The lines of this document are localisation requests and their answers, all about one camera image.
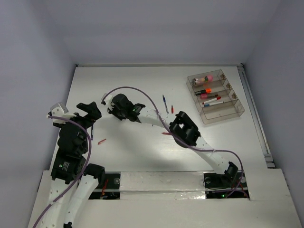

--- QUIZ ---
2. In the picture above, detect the dark blue ballpoint pen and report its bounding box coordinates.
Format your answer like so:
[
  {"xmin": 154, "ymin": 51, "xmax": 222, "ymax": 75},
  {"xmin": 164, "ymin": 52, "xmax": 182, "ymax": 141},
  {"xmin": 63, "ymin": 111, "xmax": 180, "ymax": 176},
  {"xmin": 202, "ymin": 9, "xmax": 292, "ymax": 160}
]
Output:
[{"xmin": 162, "ymin": 95, "xmax": 169, "ymax": 114}]

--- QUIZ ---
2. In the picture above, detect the orange black highlighter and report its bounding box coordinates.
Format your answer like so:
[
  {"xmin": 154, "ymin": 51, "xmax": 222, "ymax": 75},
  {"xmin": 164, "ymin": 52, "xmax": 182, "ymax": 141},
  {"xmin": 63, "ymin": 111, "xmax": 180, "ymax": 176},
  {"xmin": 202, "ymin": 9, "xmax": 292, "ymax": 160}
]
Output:
[{"xmin": 195, "ymin": 88, "xmax": 212, "ymax": 96}]

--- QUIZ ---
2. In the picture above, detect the white pen red cap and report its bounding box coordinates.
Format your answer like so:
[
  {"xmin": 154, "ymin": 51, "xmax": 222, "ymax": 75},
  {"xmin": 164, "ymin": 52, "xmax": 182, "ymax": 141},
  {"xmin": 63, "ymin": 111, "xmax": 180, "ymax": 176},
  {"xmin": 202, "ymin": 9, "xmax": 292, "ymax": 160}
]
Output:
[{"xmin": 202, "ymin": 96, "xmax": 221, "ymax": 105}]

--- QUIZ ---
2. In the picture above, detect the pink black highlighter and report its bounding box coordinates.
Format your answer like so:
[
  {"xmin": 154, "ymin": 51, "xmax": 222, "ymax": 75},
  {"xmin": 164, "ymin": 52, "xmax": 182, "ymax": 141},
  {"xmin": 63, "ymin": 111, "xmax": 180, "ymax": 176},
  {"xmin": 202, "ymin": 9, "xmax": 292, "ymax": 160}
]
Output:
[{"xmin": 200, "ymin": 94, "xmax": 213, "ymax": 99}]

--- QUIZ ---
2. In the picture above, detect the white pen blue cap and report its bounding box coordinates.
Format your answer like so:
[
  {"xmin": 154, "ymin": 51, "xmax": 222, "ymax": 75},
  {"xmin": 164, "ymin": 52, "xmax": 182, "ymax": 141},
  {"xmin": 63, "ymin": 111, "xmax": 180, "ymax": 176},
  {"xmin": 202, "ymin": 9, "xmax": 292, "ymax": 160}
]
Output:
[{"xmin": 204, "ymin": 101, "xmax": 224, "ymax": 107}]

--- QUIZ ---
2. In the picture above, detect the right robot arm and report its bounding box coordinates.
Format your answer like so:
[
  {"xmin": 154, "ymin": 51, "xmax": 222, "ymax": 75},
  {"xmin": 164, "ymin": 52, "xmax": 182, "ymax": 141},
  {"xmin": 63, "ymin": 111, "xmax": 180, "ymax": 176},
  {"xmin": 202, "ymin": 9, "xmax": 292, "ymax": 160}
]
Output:
[{"xmin": 102, "ymin": 94, "xmax": 238, "ymax": 189}]

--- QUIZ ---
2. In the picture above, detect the clear plastic organizer tray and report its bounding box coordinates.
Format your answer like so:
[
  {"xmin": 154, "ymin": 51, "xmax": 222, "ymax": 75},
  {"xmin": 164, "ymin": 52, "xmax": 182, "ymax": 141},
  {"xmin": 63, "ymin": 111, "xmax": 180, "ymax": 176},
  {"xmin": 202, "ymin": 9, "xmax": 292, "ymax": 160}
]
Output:
[{"xmin": 186, "ymin": 69, "xmax": 245, "ymax": 124}]

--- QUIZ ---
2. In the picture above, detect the white foam front board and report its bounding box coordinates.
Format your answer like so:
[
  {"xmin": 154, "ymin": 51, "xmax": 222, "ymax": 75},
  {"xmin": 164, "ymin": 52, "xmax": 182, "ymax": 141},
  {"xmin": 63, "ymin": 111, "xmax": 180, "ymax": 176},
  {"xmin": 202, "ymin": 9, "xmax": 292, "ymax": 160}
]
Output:
[{"xmin": 23, "ymin": 169, "xmax": 300, "ymax": 228}]

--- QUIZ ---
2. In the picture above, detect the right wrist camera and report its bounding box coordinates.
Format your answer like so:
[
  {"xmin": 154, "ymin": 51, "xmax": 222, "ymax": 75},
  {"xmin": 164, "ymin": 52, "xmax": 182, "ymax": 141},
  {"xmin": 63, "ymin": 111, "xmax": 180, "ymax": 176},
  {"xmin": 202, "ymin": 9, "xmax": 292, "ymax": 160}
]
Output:
[{"xmin": 101, "ymin": 94, "xmax": 113, "ymax": 105}]

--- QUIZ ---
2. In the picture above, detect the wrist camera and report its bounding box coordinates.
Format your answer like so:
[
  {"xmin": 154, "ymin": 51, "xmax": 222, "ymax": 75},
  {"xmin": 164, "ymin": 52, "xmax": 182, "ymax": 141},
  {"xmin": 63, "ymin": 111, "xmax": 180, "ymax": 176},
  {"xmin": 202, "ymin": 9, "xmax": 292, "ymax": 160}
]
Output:
[
  {"xmin": 47, "ymin": 102, "xmax": 69, "ymax": 119},
  {"xmin": 101, "ymin": 94, "xmax": 113, "ymax": 105}
]

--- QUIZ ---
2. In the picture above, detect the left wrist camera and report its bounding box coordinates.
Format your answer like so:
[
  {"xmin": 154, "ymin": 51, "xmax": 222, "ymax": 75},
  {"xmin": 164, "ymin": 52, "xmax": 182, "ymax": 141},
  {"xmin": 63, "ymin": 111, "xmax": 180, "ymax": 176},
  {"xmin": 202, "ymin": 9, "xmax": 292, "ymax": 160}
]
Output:
[{"xmin": 47, "ymin": 102, "xmax": 69, "ymax": 119}]

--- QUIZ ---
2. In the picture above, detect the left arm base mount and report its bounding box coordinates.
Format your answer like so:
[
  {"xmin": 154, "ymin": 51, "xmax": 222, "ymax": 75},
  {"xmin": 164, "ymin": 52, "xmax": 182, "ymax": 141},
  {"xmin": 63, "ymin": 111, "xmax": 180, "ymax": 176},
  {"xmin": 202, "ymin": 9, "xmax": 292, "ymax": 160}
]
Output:
[{"xmin": 89, "ymin": 172, "xmax": 121, "ymax": 200}]

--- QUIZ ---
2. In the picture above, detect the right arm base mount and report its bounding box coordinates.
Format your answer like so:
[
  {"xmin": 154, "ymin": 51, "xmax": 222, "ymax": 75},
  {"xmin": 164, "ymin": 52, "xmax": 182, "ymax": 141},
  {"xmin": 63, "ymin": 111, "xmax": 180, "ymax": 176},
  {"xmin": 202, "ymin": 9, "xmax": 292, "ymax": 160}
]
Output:
[{"xmin": 202, "ymin": 171, "xmax": 250, "ymax": 199}]

